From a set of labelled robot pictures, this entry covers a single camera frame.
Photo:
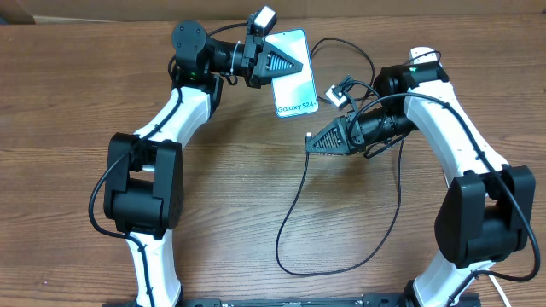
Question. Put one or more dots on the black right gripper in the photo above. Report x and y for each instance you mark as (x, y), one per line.
(344, 128)

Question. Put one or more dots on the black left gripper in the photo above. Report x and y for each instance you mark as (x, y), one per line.
(253, 45)

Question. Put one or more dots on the blue Galaxy smartphone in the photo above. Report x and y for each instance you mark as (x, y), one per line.
(295, 94)

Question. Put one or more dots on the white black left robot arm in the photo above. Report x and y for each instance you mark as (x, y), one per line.
(143, 181)

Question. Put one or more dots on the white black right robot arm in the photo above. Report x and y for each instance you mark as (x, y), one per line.
(486, 213)

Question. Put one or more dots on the white USB charger plug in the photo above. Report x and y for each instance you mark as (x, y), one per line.
(420, 55)

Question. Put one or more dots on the cardboard backdrop panel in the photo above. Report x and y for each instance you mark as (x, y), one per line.
(30, 11)

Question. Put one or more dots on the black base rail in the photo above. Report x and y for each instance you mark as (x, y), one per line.
(367, 300)

